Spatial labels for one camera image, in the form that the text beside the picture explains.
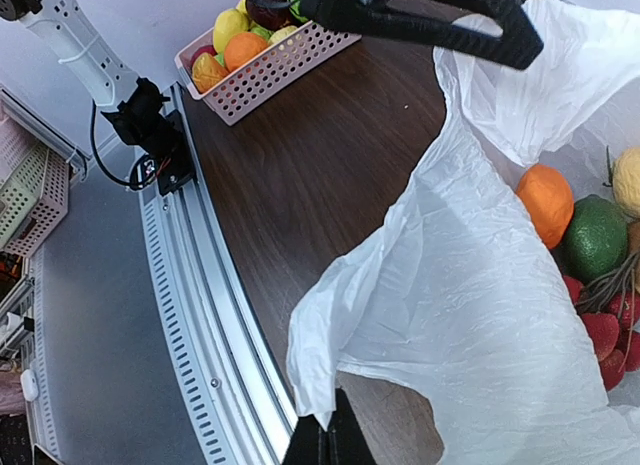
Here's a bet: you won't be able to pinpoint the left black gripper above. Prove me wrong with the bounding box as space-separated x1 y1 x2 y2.
299 0 544 69

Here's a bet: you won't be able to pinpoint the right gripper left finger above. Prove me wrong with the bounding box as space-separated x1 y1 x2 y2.
282 417 330 465

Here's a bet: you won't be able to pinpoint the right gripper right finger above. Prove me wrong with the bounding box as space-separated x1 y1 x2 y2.
327 389 377 465

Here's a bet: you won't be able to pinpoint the white plastic bag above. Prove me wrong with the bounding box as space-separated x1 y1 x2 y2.
286 0 639 464

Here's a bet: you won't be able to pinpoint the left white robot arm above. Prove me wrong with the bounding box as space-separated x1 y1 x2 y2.
1 0 543 117

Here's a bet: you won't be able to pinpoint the orange fruit in bag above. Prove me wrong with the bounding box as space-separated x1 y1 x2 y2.
516 164 574 249

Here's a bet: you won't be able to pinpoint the pale yellow fruit toy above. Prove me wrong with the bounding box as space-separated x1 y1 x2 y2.
268 25 298 46

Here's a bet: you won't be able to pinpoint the dark red fruit toy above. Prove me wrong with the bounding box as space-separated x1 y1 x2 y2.
246 0 293 31

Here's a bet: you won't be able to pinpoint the green lime in bag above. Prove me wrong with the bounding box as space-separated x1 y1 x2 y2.
560 195 628 285

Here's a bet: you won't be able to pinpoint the orange fruit in basket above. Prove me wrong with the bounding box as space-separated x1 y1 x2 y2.
224 32 268 72

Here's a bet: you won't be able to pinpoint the red fruit toy in basket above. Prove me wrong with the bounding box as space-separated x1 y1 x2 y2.
188 44 219 69

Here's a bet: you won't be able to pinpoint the yellow orange fruit toy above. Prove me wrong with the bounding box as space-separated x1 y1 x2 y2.
192 53 229 94

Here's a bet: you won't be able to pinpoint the green striped melon toy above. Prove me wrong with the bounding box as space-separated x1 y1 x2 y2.
287 0 311 25

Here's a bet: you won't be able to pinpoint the light green apple toy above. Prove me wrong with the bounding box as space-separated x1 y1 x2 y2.
250 24 273 41

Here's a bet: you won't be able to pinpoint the yellow lemon toy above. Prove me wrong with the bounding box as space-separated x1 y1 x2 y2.
212 8 249 53

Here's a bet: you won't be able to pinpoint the pink perforated basket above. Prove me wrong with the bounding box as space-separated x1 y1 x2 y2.
174 22 361 126

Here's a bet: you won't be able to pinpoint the red lychee bunch toy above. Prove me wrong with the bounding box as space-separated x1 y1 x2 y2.
563 251 639 391

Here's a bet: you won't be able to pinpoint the stacked baskets in background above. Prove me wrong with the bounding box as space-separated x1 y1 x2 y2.
1 112 69 257

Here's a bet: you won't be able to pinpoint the front aluminium rail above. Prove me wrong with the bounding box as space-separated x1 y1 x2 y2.
137 84 301 465

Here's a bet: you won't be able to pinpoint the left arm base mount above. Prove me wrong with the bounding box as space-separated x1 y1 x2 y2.
96 77 195 196

